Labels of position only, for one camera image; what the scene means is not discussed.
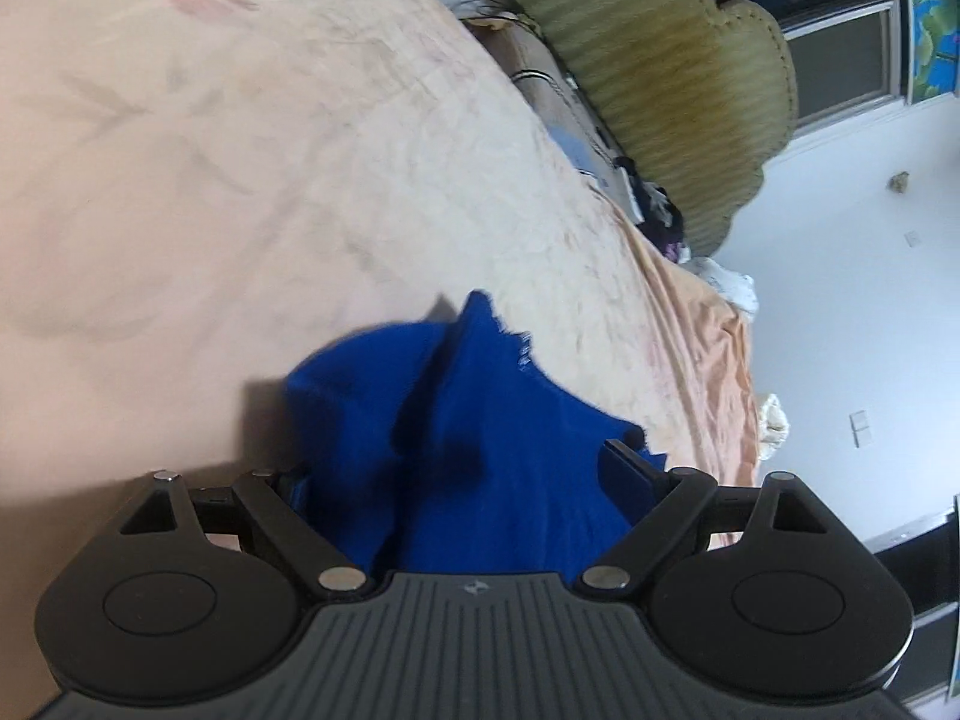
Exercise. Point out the colourful floral curtain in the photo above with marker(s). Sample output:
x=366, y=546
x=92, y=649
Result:
x=934, y=49

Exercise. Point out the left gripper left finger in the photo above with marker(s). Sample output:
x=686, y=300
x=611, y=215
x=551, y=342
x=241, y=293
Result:
x=253, y=510

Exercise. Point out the white quilted blanket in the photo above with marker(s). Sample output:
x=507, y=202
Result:
x=736, y=288

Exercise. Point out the cream crumpled cloth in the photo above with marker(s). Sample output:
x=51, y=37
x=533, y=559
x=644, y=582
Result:
x=773, y=426

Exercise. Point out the olive green padded headboard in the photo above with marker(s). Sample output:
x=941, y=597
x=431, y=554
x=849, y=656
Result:
x=701, y=95

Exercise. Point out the brown patterned pillow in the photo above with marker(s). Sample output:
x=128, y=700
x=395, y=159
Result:
x=552, y=93

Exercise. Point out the dark clothes pile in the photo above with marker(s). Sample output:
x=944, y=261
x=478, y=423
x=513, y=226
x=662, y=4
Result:
x=654, y=214

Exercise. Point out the blue beaded sweater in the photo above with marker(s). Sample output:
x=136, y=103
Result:
x=439, y=447

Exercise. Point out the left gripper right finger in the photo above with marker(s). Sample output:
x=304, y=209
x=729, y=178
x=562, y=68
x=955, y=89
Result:
x=673, y=514

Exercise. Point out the dark window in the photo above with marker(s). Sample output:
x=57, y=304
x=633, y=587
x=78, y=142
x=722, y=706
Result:
x=848, y=55

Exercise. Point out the pink floral bed sheet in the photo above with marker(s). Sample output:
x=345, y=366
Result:
x=198, y=194

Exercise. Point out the white wall socket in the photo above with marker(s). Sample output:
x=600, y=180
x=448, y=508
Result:
x=861, y=429

